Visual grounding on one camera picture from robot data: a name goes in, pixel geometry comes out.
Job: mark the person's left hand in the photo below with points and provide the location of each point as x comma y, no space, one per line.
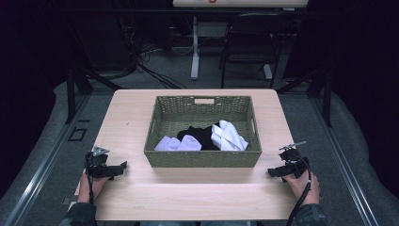
91,188

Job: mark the black sock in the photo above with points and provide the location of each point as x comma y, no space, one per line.
200,136

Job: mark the person's right hand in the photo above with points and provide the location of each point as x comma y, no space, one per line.
304,188

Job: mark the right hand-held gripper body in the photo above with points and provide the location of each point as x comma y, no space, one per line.
293,161

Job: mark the white sock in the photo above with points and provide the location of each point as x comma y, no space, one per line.
178,144

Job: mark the green woven basket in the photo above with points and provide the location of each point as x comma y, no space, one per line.
202,132

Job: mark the black metal stand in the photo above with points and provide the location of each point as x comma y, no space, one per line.
78,91
316,91

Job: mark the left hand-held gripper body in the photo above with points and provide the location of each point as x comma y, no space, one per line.
95,163

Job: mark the white cloth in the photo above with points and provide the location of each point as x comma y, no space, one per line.
229,135

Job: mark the black chair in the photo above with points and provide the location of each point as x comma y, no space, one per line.
251,47

